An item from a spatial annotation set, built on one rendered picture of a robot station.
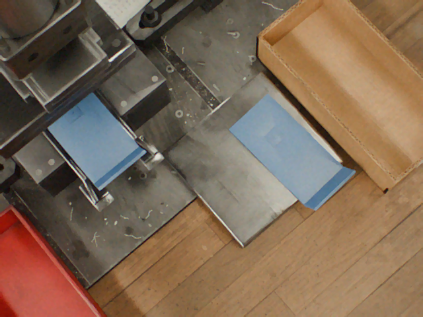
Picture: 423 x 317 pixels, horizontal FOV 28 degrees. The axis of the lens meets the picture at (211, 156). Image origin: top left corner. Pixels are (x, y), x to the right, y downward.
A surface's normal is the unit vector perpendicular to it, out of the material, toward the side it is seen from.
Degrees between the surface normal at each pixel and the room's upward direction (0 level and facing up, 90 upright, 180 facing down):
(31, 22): 90
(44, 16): 90
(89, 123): 0
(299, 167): 0
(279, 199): 0
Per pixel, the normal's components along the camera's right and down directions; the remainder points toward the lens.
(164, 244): -0.04, -0.25
